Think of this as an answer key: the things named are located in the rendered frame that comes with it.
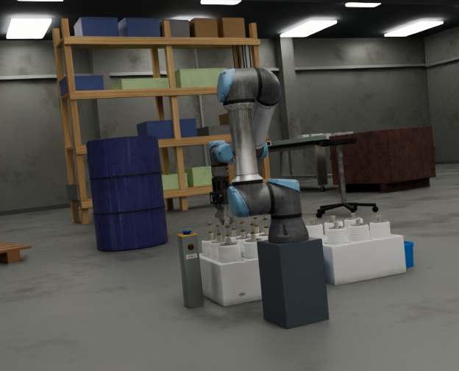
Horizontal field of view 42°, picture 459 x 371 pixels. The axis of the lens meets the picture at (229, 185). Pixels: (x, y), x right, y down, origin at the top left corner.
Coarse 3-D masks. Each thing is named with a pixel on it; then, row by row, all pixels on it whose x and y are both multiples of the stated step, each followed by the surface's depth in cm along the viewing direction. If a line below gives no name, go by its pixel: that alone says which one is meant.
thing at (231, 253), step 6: (222, 246) 260; (228, 246) 259; (234, 246) 259; (222, 252) 260; (228, 252) 259; (234, 252) 259; (240, 252) 262; (222, 258) 260; (228, 258) 259; (234, 258) 259; (240, 258) 261
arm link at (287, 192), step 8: (272, 184) 219; (280, 184) 217; (288, 184) 217; (296, 184) 220; (272, 192) 216; (280, 192) 217; (288, 192) 217; (296, 192) 219; (272, 200) 216; (280, 200) 217; (288, 200) 217; (296, 200) 219; (272, 208) 217; (280, 208) 218; (288, 208) 218; (296, 208) 219
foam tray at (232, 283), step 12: (204, 264) 273; (216, 264) 258; (228, 264) 255; (240, 264) 257; (252, 264) 259; (204, 276) 275; (216, 276) 259; (228, 276) 255; (240, 276) 257; (252, 276) 259; (204, 288) 277; (216, 288) 261; (228, 288) 255; (240, 288) 257; (252, 288) 259; (216, 300) 263; (228, 300) 255; (240, 300) 257; (252, 300) 259
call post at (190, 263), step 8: (184, 240) 257; (192, 240) 258; (184, 248) 257; (184, 256) 257; (192, 256) 258; (184, 264) 257; (192, 264) 258; (184, 272) 259; (192, 272) 258; (200, 272) 259; (184, 280) 260; (192, 280) 258; (200, 280) 259; (184, 288) 261; (192, 288) 258; (200, 288) 259; (184, 296) 263; (192, 296) 258; (200, 296) 260; (192, 304) 258; (200, 304) 260
